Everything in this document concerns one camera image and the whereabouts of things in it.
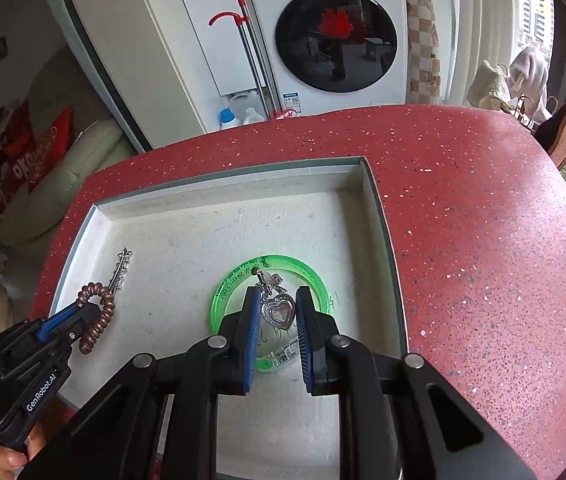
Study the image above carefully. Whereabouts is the cream leather sofa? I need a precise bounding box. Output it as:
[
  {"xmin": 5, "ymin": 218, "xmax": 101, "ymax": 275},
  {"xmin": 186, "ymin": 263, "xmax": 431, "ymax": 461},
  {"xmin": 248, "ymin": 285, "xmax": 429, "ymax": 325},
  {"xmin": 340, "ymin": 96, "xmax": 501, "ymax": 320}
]
[{"xmin": 0, "ymin": 60, "xmax": 136, "ymax": 249}]

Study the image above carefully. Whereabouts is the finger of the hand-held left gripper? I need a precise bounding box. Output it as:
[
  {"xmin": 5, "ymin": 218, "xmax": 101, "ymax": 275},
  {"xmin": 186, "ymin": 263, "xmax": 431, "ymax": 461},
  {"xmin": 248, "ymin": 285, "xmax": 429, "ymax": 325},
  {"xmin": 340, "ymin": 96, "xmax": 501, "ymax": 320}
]
[
  {"xmin": 60, "ymin": 305, "xmax": 104, "ymax": 350},
  {"xmin": 34, "ymin": 300, "xmax": 96, "ymax": 343}
]

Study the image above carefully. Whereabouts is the red handled mop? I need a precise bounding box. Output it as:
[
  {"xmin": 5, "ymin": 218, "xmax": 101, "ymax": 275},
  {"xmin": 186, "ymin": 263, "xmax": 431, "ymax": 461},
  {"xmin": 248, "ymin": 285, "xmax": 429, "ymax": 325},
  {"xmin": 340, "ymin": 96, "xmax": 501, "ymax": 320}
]
[{"xmin": 208, "ymin": 0, "xmax": 284, "ymax": 118}]

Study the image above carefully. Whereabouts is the white shallow tray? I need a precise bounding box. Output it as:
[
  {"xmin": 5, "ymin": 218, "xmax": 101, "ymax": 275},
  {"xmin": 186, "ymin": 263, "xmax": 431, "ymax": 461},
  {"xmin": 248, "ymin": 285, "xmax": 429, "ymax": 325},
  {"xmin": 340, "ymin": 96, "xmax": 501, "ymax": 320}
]
[{"xmin": 49, "ymin": 156, "xmax": 410, "ymax": 480}]

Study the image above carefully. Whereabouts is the dark window frame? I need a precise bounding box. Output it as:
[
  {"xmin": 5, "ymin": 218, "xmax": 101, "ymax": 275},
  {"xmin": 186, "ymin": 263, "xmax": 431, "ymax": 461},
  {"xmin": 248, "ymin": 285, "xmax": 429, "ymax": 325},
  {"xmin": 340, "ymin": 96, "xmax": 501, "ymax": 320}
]
[{"xmin": 545, "ymin": 0, "xmax": 566, "ymax": 107}]

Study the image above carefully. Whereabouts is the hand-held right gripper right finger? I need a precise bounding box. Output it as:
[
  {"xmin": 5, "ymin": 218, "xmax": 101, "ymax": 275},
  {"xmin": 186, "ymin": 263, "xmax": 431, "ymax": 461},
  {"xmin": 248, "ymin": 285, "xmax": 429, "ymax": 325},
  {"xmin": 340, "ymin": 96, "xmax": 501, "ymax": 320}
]
[{"xmin": 295, "ymin": 286, "xmax": 538, "ymax": 480}]

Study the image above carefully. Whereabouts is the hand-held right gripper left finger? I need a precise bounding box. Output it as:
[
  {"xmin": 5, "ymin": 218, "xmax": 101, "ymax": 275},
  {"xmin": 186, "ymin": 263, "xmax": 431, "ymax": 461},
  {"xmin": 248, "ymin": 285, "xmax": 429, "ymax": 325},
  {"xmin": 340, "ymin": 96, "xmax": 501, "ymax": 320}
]
[{"xmin": 28, "ymin": 286, "xmax": 264, "ymax": 480}]

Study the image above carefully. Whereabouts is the white fluffy garment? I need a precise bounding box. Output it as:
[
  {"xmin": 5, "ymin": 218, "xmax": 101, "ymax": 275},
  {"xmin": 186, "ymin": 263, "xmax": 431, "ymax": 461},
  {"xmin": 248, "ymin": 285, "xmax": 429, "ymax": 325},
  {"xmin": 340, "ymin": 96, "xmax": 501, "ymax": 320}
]
[{"xmin": 508, "ymin": 46, "xmax": 554, "ymax": 123}]

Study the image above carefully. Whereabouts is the white plastic jug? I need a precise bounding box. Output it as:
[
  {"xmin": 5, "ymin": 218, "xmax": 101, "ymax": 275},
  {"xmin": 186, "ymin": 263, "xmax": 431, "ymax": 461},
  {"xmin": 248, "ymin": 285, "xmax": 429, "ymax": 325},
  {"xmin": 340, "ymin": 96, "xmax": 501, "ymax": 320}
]
[{"xmin": 227, "ymin": 91, "xmax": 260, "ymax": 122}]

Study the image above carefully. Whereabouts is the green translucent bangle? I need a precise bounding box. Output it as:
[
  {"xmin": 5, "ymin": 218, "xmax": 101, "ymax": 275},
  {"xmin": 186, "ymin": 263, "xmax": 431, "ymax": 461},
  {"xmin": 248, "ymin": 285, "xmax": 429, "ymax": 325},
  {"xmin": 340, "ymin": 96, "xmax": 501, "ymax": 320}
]
[{"xmin": 211, "ymin": 255, "xmax": 332, "ymax": 373}]

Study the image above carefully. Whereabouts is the brown chair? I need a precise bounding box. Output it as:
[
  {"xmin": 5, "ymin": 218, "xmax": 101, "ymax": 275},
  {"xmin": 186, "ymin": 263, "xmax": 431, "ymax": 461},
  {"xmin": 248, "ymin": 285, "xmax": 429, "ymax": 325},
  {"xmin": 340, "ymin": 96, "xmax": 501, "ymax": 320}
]
[{"xmin": 533, "ymin": 101, "xmax": 566, "ymax": 171}]

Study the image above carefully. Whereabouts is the person's left hand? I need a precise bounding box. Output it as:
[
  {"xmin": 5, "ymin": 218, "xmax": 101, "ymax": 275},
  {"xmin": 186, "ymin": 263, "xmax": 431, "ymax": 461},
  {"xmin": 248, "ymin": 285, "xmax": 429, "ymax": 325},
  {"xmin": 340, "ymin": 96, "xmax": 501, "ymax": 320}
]
[{"xmin": 0, "ymin": 422, "xmax": 46, "ymax": 480}]

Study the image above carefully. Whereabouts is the cream fluffy garment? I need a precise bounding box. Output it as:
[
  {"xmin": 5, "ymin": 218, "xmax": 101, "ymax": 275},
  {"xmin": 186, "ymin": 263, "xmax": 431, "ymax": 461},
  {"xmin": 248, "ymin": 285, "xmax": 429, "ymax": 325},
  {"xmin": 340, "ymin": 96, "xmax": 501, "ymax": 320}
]
[{"xmin": 465, "ymin": 60, "xmax": 512, "ymax": 111}]

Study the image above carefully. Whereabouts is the white curtain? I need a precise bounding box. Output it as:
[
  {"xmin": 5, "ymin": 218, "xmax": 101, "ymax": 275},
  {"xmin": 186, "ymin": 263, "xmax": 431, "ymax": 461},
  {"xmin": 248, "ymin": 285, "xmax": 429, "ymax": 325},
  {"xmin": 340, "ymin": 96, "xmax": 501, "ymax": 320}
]
[{"xmin": 442, "ymin": 0, "xmax": 524, "ymax": 109}]

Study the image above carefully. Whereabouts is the checkered beige cloth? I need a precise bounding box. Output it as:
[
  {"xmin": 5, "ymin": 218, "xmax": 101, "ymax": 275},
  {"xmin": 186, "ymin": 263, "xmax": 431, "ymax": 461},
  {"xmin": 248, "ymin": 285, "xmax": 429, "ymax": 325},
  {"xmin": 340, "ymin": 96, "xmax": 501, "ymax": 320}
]
[{"xmin": 405, "ymin": 0, "xmax": 444, "ymax": 107}]

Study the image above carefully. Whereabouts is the white washing machine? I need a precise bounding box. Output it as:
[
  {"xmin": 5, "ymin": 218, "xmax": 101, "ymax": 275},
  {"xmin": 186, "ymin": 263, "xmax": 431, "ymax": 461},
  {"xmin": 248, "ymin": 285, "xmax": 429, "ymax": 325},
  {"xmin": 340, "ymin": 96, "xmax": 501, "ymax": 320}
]
[{"xmin": 238, "ymin": 0, "xmax": 408, "ymax": 116}]

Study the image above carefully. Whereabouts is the red lettered cushion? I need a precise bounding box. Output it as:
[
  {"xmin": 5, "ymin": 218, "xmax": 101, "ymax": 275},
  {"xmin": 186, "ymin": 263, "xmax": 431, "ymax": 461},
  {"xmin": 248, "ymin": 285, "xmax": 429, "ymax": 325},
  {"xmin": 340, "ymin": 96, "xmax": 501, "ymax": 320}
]
[{"xmin": 7, "ymin": 135, "xmax": 54, "ymax": 194}]

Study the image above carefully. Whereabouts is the white tall cabinet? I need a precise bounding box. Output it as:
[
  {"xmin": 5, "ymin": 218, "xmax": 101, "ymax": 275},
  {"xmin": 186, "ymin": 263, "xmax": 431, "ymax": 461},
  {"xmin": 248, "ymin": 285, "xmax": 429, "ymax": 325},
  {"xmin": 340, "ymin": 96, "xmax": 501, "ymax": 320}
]
[{"xmin": 55, "ymin": 0, "xmax": 274, "ymax": 153}]

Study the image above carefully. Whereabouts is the silver heart pendant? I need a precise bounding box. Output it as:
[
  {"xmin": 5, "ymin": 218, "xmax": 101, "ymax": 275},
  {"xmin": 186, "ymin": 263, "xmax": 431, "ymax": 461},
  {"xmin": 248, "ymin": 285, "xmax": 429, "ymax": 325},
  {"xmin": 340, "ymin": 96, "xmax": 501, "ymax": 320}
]
[{"xmin": 254, "ymin": 269, "xmax": 296, "ymax": 333}]

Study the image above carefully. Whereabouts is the red gold patterned cushion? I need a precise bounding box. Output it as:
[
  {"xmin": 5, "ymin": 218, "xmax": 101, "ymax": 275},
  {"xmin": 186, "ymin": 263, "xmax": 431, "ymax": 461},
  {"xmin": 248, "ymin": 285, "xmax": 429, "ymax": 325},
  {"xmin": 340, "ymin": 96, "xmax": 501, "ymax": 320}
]
[{"xmin": 38, "ymin": 105, "xmax": 76, "ymax": 161}]

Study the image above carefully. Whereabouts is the long silver hair clip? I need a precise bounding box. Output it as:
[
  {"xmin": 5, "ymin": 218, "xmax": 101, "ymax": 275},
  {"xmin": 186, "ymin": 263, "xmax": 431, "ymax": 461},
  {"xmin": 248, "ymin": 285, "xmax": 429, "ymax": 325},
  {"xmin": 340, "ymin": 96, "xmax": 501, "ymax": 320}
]
[{"xmin": 105, "ymin": 247, "xmax": 134, "ymax": 293}]

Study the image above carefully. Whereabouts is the brown spiral hair tie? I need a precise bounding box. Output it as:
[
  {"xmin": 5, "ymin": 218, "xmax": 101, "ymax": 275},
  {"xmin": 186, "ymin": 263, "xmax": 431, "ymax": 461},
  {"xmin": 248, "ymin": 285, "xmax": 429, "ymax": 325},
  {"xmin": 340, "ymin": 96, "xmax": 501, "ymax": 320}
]
[{"xmin": 77, "ymin": 282, "xmax": 116, "ymax": 355}]

